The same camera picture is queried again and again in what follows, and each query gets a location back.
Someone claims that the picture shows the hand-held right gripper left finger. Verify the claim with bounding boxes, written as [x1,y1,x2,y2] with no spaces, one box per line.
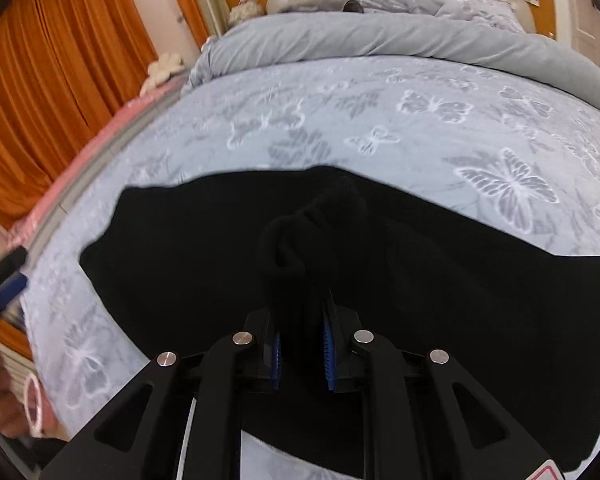
[39,306,282,480]

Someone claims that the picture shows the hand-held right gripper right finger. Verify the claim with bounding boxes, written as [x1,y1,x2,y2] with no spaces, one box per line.
[322,296,567,480]

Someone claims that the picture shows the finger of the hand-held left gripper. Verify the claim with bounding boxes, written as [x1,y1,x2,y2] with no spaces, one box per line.
[0,246,31,338]

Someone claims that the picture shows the black pants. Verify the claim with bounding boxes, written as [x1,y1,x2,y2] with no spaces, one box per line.
[79,163,600,478]

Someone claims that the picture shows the person's left hand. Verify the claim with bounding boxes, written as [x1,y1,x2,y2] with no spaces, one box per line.
[0,350,48,438]

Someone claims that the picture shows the pink blanket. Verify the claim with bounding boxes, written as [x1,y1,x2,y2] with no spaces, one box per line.
[7,80,186,246]

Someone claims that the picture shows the orange curtain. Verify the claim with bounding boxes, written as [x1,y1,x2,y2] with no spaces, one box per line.
[0,0,211,361]

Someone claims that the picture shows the grey butterfly bed sheet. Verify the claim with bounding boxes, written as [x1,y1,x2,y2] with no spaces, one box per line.
[19,55,600,480]

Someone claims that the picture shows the white flower cushion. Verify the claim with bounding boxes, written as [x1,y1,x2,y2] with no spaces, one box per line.
[140,52,185,95]

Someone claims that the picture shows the grey folded duvet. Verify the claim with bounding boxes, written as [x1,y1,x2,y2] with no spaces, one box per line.
[180,9,600,118]

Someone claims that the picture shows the white plush toy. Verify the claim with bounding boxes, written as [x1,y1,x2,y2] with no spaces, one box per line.
[228,0,265,36]

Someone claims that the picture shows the grey butterfly pillow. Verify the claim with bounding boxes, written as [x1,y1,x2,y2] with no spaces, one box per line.
[325,0,526,36]

